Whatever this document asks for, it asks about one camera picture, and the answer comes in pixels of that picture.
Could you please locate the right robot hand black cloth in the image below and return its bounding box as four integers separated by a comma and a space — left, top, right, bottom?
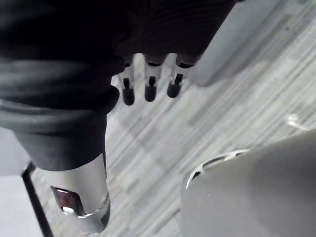
0, 0, 239, 233

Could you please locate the robot silver leg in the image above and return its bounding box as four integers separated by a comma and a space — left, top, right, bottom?
181, 130, 316, 237

